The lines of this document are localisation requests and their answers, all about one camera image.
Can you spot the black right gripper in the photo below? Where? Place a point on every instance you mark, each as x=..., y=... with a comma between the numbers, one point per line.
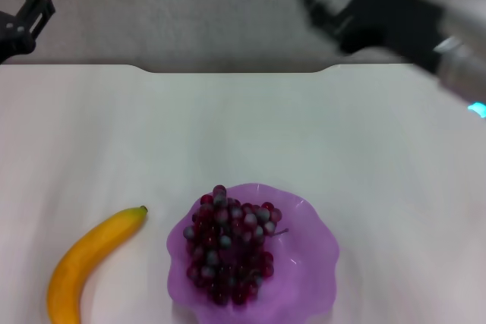
x=395, y=16

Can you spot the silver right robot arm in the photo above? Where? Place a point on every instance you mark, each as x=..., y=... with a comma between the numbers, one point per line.
x=469, y=58

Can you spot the dark red grape bunch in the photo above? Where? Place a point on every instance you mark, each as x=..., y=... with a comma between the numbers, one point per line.
x=228, y=248

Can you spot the yellow banana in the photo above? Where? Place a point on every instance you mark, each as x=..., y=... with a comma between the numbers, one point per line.
x=76, y=259

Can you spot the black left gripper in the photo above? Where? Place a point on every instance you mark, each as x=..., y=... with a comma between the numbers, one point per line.
x=13, y=37

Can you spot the purple wavy plastic plate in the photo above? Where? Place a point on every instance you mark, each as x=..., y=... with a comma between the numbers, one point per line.
x=303, y=263

